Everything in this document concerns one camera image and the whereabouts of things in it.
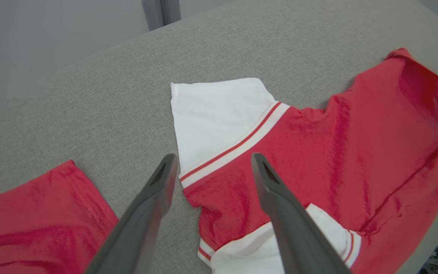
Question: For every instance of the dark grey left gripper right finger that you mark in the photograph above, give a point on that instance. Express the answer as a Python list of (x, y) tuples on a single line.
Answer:
[(299, 239)]

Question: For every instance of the red shorts with white stripe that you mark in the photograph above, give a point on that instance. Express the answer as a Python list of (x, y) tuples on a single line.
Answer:
[(32, 228)]

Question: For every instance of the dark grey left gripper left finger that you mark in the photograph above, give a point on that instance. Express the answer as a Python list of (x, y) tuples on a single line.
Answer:
[(139, 236)]

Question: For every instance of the red jersey shirt white sleeves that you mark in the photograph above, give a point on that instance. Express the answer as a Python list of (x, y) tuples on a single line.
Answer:
[(318, 152)]

